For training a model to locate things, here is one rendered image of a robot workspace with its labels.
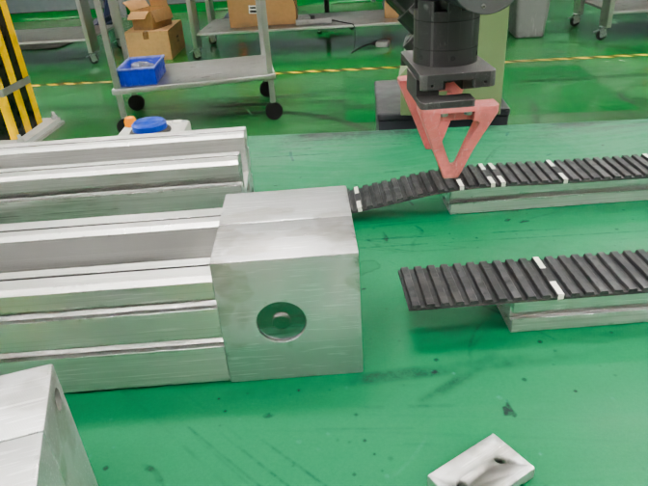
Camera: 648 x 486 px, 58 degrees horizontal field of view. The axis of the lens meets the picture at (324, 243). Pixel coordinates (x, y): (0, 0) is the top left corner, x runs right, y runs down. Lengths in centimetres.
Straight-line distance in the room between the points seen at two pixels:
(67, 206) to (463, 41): 38
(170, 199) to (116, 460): 25
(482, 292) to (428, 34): 23
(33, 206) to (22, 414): 33
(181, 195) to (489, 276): 28
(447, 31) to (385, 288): 22
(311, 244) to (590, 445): 20
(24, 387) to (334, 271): 18
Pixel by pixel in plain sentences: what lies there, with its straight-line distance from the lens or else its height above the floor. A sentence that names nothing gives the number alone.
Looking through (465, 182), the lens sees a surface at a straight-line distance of 60.
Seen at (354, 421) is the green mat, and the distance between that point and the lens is 38.
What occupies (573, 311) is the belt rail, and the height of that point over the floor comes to 79.
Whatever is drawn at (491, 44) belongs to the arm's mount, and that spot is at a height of 88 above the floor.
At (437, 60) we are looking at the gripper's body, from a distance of 54.
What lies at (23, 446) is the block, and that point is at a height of 87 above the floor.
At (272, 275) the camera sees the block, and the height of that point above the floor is 86.
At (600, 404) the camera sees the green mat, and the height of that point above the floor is 78.
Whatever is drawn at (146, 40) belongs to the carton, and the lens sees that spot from 550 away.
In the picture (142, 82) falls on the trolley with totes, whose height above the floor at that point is 28.
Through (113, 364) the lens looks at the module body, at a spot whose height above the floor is 80.
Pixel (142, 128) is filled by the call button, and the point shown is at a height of 85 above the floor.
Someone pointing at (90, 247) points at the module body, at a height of 85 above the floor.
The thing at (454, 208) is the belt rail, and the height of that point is 79.
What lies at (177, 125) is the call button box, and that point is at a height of 84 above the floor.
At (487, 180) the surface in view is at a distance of 60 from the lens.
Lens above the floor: 105
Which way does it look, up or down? 30 degrees down
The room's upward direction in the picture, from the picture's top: 4 degrees counter-clockwise
